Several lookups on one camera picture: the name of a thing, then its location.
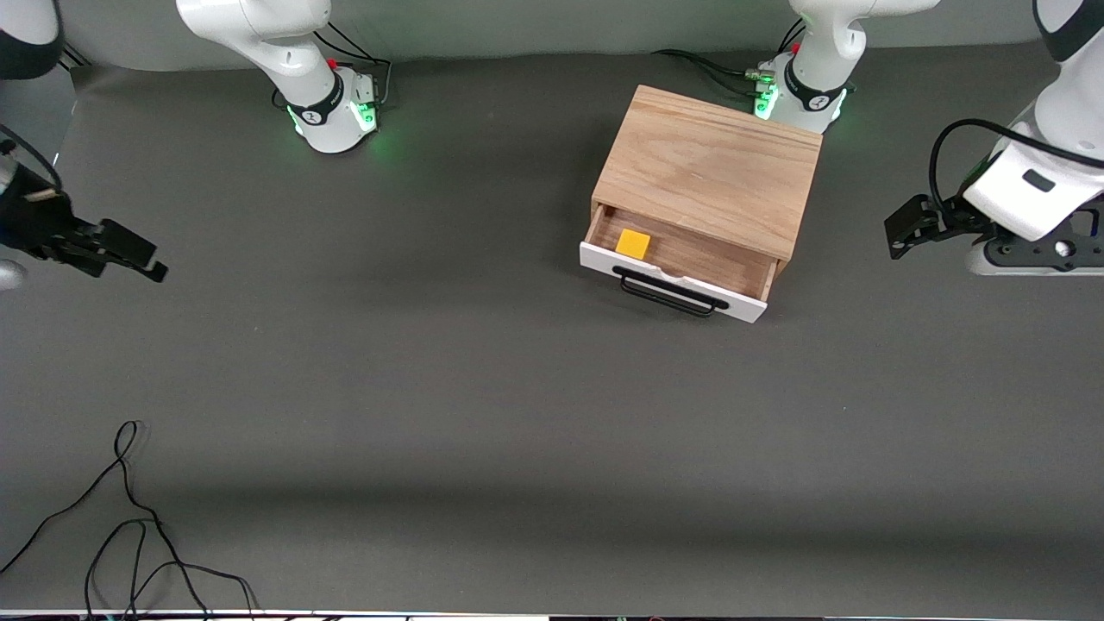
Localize white drawer with black handle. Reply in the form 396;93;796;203
580;204;781;324

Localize wooden drawer cabinet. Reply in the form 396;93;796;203
590;84;824;279

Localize thin black cable with loop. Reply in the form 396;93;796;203
0;420;212;620

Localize black left arm base cables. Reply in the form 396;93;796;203
653;22;807;96

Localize black arm base cables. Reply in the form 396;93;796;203
310;17;393;109
653;22;807;96

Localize black right arm base cables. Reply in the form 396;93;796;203
310;17;393;109

